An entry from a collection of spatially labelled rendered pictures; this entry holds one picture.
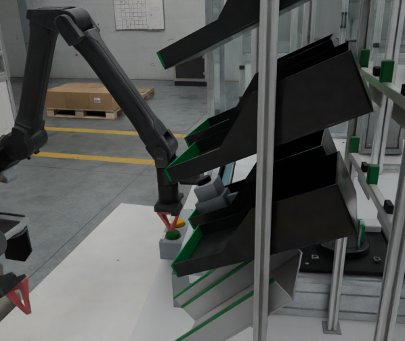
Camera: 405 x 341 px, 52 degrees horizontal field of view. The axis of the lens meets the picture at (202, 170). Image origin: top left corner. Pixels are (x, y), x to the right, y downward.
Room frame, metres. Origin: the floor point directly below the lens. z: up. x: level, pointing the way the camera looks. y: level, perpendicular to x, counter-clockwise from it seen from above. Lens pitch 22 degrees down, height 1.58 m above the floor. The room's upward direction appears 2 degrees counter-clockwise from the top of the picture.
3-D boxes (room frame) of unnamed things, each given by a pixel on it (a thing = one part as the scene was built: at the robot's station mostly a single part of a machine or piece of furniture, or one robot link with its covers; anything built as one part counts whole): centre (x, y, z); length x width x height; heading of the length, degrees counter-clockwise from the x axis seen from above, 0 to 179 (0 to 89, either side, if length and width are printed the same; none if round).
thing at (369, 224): (0.96, -0.37, 1.01); 0.24 x 0.24 x 0.13; 81
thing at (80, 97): (6.70, 1.78, 0.20); 1.20 x 0.80 x 0.41; 74
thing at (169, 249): (1.11, 0.08, 0.93); 0.21 x 0.07 x 0.06; 171
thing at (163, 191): (1.05, 0.10, 1.09); 0.10 x 0.07 x 0.07; 171
